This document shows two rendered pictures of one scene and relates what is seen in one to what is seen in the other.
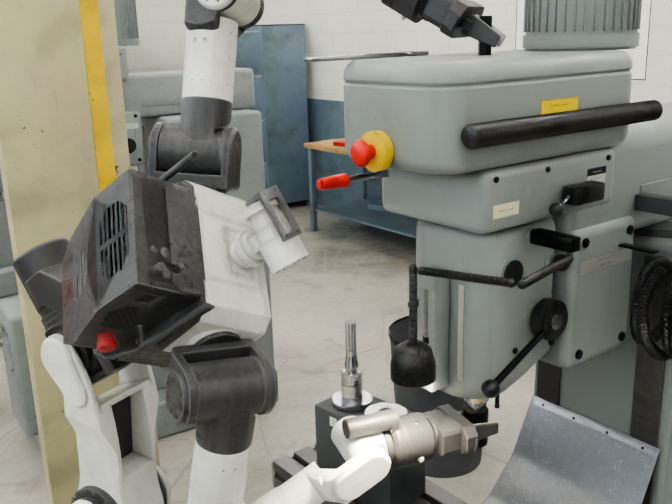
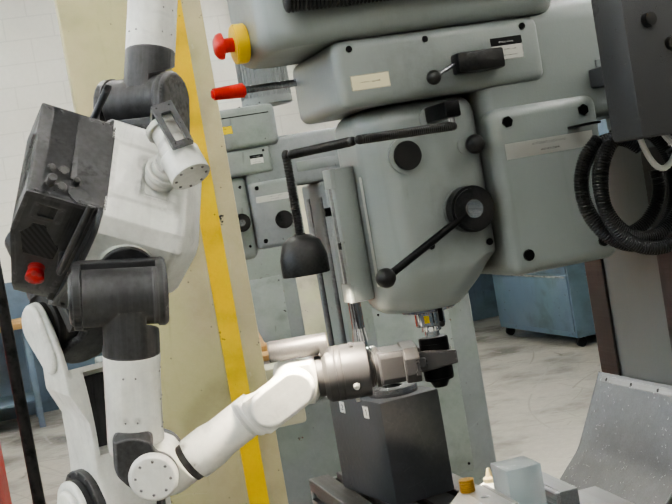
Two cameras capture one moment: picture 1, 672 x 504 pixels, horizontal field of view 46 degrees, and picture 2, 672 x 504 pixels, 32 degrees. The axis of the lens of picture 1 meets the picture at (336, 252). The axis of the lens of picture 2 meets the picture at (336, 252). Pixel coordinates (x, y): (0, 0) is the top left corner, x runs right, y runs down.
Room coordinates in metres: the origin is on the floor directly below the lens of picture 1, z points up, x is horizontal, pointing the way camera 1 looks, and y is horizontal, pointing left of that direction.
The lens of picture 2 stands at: (-0.47, -0.77, 1.52)
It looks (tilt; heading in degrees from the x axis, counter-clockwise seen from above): 3 degrees down; 20
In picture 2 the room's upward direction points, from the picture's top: 10 degrees counter-clockwise
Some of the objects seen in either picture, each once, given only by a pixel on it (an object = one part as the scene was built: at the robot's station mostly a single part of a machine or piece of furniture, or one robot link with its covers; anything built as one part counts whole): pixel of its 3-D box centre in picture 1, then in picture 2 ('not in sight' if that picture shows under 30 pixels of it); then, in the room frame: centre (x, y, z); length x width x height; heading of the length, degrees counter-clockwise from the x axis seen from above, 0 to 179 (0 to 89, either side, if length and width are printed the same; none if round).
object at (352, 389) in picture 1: (351, 385); not in sight; (1.58, -0.03, 1.18); 0.05 x 0.05 x 0.06
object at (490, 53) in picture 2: (571, 198); (462, 67); (1.23, -0.38, 1.66); 0.12 x 0.04 x 0.04; 127
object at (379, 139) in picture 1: (376, 150); (239, 43); (1.17, -0.06, 1.76); 0.06 x 0.02 x 0.06; 37
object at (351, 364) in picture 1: (351, 346); (356, 317); (1.58, -0.03, 1.27); 0.03 x 0.03 x 0.11
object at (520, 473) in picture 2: not in sight; (518, 483); (1.11, -0.39, 1.07); 0.06 x 0.05 x 0.06; 34
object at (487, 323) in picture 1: (480, 300); (413, 206); (1.31, -0.25, 1.47); 0.21 x 0.19 x 0.32; 37
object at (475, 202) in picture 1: (498, 179); (414, 72); (1.33, -0.28, 1.68); 0.34 x 0.24 x 0.10; 127
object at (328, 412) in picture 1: (369, 446); (388, 436); (1.55, -0.06, 1.05); 0.22 x 0.12 x 0.20; 45
